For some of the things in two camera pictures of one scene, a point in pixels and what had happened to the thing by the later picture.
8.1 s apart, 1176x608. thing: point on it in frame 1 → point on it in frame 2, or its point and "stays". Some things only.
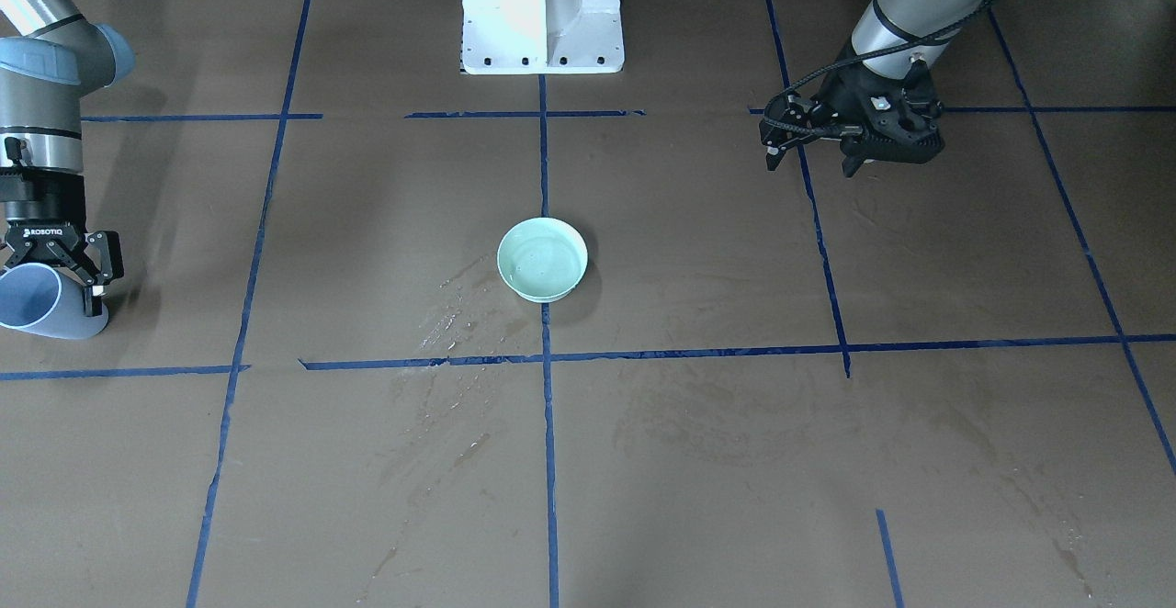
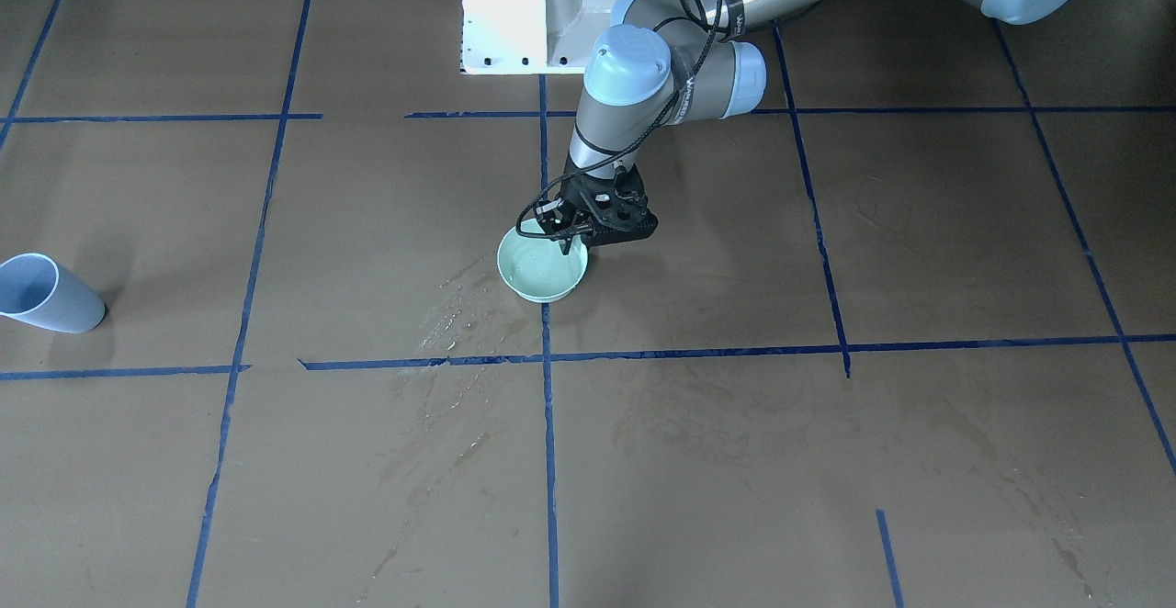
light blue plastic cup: x=35 y=298 stays
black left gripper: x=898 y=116 → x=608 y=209
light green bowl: x=542 y=259 stays
